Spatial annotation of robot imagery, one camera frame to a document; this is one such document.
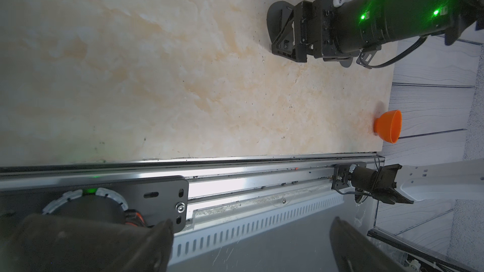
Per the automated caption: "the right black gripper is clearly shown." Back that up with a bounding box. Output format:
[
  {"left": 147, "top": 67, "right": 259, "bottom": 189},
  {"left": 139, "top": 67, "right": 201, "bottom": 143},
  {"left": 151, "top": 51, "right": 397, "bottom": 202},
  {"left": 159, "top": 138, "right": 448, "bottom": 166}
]
[{"left": 270, "top": 0, "right": 341, "bottom": 64}]

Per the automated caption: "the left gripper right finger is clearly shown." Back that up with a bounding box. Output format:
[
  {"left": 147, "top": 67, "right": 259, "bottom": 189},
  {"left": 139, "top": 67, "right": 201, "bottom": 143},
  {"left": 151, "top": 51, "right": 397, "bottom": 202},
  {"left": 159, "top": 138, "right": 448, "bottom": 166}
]
[{"left": 329, "top": 217, "right": 404, "bottom": 272}]

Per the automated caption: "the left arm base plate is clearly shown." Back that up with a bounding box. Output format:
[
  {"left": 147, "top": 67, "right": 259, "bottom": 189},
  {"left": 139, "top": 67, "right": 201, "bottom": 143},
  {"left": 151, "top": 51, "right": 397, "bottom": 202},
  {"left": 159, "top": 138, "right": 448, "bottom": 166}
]
[{"left": 1, "top": 176, "right": 189, "bottom": 233}]

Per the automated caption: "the aluminium rail frame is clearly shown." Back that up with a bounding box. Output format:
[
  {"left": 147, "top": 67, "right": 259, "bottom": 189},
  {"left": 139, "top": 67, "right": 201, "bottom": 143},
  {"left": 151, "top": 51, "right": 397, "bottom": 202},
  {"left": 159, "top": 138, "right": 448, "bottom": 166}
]
[{"left": 1, "top": 153, "right": 384, "bottom": 271}]

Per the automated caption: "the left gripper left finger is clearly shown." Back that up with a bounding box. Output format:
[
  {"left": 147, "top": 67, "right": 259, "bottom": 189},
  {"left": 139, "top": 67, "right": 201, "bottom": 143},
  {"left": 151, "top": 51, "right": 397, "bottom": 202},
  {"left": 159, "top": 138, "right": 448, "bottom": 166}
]
[{"left": 1, "top": 214, "right": 174, "bottom": 271}]

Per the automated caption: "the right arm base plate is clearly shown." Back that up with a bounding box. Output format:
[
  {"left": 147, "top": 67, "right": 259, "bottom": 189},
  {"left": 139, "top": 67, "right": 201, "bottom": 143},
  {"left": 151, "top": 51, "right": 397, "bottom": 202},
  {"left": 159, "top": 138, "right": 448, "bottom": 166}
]
[{"left": 331, "top": 162, "right": 367, "bottom": 191}]

